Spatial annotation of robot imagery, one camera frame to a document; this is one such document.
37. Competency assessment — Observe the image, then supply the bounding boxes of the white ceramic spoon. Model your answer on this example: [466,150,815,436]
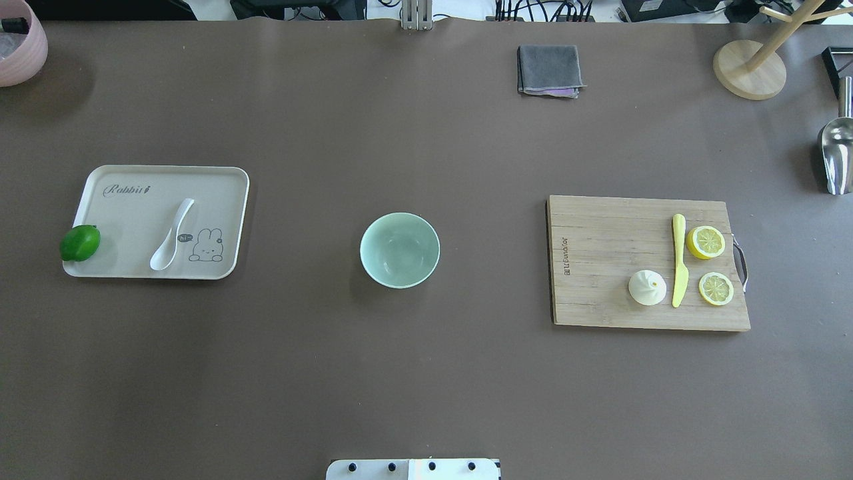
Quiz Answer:
[149,198,195,271]

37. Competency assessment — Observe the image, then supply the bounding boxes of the pale green bowl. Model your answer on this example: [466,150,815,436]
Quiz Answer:
[359,212,440,289]

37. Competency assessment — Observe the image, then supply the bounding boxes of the pink bowl with ice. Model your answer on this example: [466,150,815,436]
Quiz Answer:
[1,1,48,87]

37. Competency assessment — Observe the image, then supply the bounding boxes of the bamboo cutting board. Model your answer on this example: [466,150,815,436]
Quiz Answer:
[546,195,750,332]

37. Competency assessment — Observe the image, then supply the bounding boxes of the grey folded cloth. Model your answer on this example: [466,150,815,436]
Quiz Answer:
[517,45,585,99]

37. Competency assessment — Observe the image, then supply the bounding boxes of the yellow plastic knife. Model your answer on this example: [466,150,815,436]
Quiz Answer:
[671,213,689,308]

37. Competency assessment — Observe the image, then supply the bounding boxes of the upper lemon half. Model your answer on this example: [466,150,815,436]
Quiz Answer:
[685,225,727,259]

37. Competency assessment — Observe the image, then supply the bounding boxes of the lower lemon slice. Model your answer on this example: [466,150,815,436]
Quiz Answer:
[698,271,734,306]

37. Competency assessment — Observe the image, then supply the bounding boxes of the beige rabbit print tray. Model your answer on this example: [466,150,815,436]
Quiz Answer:
[63,165,250,280]

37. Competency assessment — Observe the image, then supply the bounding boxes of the green lime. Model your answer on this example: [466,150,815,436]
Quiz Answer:
[60,225,101,262]

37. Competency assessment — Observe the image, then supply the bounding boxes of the wooden mug tree stand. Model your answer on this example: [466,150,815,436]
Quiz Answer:
[712,1,852,101]

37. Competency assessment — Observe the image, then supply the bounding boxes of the metal scoop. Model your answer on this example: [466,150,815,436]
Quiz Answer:
[820,76,852,195]

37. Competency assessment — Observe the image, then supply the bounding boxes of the black wine glass rack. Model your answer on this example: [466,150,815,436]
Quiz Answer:
[820,46,853,97]

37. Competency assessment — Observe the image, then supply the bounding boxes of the aluminium frame post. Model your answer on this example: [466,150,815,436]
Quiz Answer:
[400,0,433,31]

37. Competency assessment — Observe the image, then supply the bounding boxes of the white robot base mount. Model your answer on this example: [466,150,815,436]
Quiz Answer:
[325,457,502,479]

